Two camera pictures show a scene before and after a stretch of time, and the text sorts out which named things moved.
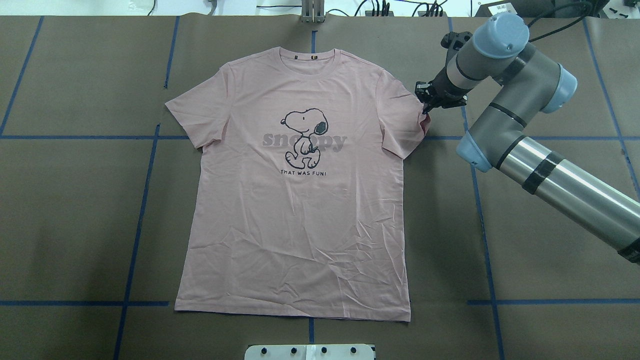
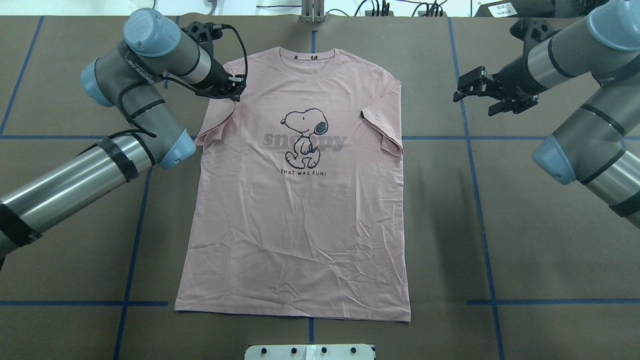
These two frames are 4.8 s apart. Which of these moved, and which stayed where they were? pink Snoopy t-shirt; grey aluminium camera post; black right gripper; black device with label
Moved: black right gripper
Stayed: grey aluminium camera post; pink Snoopy t-shirt; black device with label
